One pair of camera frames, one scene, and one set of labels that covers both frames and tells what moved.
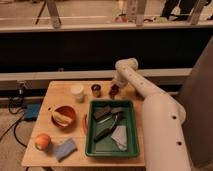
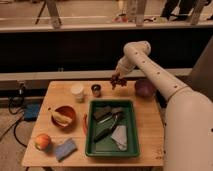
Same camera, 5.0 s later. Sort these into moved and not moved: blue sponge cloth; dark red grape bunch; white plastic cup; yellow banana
Moved: dark red grape bunch
Not moved: yellow banana; blue sponge cloth; white plastic cup
